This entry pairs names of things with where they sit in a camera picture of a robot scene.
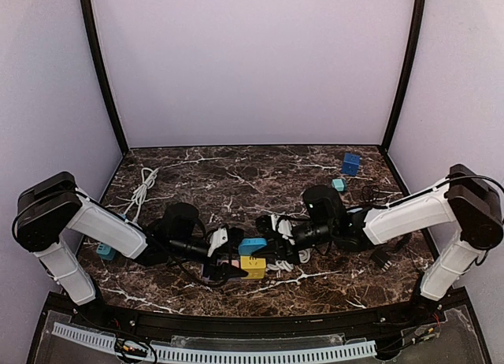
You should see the blue adapter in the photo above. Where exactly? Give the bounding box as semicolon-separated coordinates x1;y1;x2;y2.
238;238;268;256

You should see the yellow cube socket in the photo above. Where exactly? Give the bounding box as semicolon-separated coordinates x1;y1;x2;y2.
240;256;267;280

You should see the purple power strip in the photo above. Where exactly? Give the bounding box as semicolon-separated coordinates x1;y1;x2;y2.
201;264;210;281

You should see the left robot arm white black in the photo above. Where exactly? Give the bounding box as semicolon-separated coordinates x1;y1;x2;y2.
12;171;248;306

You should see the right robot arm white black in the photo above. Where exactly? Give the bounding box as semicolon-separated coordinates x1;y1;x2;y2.
252;164;503;301

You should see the black plug adapter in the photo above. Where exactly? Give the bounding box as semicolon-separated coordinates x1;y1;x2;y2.
370;248;391;271

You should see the light blue charger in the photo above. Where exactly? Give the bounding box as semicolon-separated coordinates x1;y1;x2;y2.
347;207;363;214

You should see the teal small charger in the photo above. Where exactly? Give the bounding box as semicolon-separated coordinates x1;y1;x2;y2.
332;178;347;192

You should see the dark blue cube socket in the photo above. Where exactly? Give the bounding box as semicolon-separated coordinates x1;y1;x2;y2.
341;153;360;176

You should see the teal power strip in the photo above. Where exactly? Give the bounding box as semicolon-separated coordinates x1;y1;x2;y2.
96;243;117;261

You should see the white coiled power cord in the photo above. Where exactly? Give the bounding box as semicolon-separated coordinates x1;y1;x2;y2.
265;251;312;273

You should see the white slotted cable duct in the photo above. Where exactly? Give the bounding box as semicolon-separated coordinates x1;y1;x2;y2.
51;322;376;363

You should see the white teal strip cord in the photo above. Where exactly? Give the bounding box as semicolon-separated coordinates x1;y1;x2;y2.
117;167;161;223

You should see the black front aluminium rail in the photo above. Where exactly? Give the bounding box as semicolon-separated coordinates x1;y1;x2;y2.
66;301;435;340

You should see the right black frame post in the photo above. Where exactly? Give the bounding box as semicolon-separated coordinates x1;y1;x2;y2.
380;0;426;152

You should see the black frame post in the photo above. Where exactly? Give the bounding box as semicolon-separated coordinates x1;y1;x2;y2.
380;0;426;152
80;0;129;156

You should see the left black frame post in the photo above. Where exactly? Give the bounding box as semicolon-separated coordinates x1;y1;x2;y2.
80;0;129;156

